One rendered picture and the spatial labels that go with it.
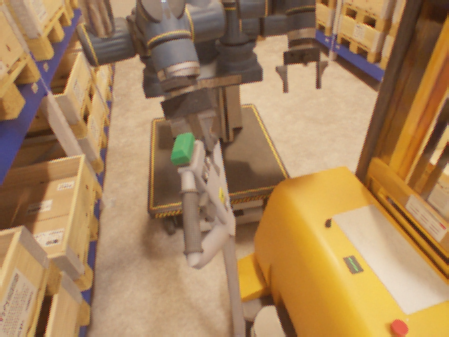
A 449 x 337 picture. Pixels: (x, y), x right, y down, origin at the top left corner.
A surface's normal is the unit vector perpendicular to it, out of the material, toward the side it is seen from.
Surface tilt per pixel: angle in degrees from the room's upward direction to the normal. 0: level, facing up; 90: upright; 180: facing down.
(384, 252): 0
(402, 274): 0
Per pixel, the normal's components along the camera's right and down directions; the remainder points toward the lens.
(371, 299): -0.08, -0.75
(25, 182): 0.23, 0.63
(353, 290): -0.32, -0.67
